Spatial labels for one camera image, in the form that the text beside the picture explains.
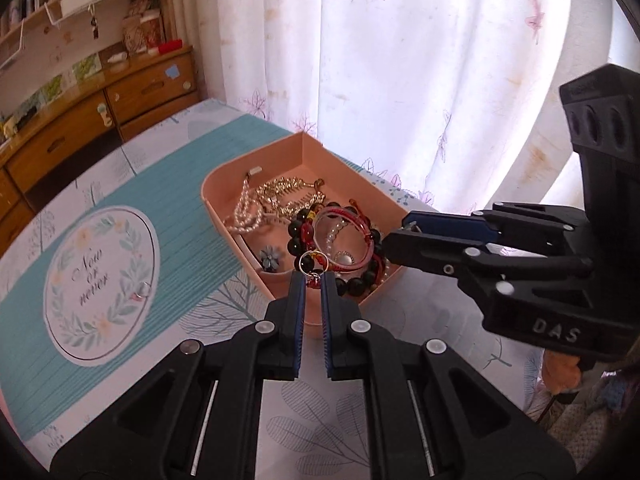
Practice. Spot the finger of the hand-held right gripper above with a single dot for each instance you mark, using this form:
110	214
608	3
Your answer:
450	225
425	252

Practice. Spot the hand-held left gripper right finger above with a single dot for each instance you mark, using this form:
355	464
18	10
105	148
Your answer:
325	320

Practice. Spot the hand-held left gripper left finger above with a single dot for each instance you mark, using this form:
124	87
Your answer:
300	320

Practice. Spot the silver hoop earring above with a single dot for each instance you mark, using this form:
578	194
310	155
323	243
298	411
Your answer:
314	281

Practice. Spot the pink jewelry box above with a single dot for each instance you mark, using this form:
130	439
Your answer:
280	157

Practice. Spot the person's right hand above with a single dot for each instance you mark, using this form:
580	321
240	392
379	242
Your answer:
560	372

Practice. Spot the blue flower brooch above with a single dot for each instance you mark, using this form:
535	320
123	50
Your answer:
271	258

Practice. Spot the teal and white printed tablecloth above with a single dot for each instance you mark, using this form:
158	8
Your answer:
190	270

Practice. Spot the small white tag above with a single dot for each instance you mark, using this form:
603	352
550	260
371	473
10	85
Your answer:
255	170

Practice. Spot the white leaf print curtain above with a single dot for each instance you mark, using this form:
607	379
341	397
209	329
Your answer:
400	60

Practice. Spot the wooden desk with drawers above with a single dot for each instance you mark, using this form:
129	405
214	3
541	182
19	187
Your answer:
60	140

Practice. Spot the red box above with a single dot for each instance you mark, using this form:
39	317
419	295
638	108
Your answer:
170	46

